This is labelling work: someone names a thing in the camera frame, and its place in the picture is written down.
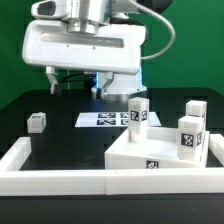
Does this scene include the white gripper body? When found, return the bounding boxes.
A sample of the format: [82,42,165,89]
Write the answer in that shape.
[22,20,146,75]

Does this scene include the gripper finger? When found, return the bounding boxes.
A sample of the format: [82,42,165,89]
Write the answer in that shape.
[98,72,114,100]
[46,66,62,96]

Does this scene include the white square table top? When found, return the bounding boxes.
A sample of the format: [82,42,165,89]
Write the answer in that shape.
[104,127,209,169]

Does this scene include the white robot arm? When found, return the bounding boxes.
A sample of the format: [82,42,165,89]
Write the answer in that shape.
[22,0,175,101]

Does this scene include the white sheet with markers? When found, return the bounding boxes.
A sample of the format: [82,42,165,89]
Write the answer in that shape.
[74,111,162,128]

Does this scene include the white U-shaped obstacle fence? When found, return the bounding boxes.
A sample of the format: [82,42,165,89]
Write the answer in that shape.
[0,137,224,196]

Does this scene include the black cables at base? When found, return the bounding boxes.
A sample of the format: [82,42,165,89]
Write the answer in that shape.
[57,72,96,84]

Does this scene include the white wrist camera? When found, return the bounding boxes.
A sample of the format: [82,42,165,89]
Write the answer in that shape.
[31,0,70,19]

